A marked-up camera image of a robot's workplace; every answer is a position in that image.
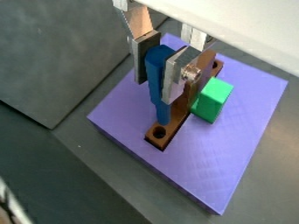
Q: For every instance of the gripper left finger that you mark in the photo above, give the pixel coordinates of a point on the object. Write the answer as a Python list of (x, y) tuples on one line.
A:
[(141, 35)]

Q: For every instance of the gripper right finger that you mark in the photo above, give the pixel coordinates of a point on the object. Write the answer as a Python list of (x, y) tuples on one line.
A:
[(180, 68)]

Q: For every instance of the blue peg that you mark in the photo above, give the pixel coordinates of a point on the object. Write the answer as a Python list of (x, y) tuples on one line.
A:
[(153, 62)]

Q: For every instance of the green U-shaped block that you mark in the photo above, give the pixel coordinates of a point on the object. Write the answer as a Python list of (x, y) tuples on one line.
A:
[(211, 99)]

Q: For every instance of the purple base block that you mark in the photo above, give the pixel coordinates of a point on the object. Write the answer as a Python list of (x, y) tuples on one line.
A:
[(207, 156)]

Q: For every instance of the brown L-shaped bracket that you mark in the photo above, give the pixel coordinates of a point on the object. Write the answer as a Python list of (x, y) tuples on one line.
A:
[(160, 134)]

